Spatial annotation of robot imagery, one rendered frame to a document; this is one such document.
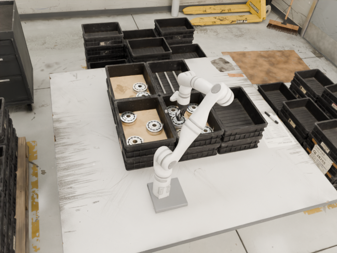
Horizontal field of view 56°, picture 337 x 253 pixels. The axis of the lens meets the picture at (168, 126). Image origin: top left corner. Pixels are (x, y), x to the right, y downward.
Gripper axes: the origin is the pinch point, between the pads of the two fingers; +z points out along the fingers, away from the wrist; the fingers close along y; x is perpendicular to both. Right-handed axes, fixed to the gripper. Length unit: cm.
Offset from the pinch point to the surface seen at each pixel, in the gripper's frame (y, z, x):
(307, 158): 30, 17, -82
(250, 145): 15.3, 12.7, -45.3
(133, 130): -22.6, 4.4, 20.9
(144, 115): -6.9, 4.4, 23.1
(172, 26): 172, 39, 96
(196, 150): -13.0, 7.3, -18.4
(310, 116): 120, 50, -79
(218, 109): 27.2, 4.6, -15.8
